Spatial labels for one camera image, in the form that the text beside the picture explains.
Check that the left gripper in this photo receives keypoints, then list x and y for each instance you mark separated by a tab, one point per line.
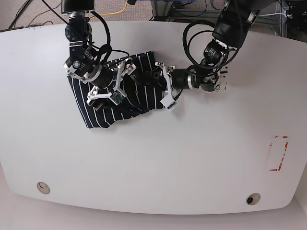
176	80

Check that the red tape rectangle marking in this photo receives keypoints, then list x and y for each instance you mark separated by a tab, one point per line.
276	153

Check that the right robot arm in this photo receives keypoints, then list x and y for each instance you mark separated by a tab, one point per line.
87	63

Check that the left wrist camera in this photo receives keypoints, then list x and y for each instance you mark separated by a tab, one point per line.
172	106

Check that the aluminium frame stand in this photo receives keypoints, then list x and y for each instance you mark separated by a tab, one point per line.
272	18

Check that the left table grommet hole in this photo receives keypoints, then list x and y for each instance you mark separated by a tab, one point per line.
43	188

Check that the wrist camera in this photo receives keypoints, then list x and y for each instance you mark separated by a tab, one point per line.
118	96
172	106

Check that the table grommet hole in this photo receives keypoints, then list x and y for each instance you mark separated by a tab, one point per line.
253	199
43	188

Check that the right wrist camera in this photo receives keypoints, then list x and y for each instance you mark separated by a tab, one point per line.
118	96

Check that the right table grommet hole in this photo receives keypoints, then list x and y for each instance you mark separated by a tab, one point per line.
253	199

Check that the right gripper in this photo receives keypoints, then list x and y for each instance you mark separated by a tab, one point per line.
106	80

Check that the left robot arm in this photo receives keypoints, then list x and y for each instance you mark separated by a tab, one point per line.
229	33

